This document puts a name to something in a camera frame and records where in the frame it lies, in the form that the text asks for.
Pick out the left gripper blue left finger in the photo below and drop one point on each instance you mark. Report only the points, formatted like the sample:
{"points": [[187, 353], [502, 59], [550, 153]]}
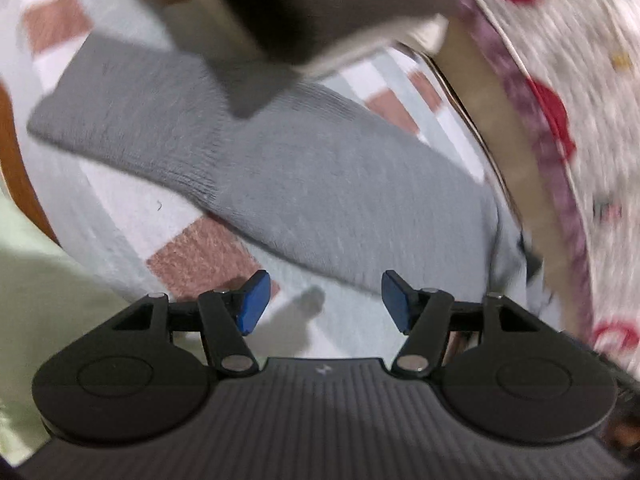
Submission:
{"points": [[253, 298]]}

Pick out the white quilt with red bears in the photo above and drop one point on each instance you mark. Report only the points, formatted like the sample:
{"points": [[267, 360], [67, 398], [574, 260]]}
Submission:
{"points": [[581, 58]]}

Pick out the light green cloth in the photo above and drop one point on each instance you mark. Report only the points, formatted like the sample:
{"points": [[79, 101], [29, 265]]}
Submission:
{"points": [[48, 300]]}

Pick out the checkered plush blanket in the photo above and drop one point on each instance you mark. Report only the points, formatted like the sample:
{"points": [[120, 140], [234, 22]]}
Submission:
{"points": [[136, 236]]}

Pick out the beige mattress edge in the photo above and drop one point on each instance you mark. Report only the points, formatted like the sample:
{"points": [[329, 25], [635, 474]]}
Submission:
{"points": [[481, 93]]}

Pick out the folded cream garment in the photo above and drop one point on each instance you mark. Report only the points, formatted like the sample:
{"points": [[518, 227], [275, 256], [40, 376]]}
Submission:
{"points": [[210, 28]]}

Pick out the grey knit cat sweater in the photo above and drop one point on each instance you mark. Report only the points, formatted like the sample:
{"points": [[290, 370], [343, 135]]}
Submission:
{"points": [[299, 169]]}

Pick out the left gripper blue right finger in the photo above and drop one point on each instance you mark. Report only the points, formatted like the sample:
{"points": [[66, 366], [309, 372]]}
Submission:
{"points": [[402, 302]]}

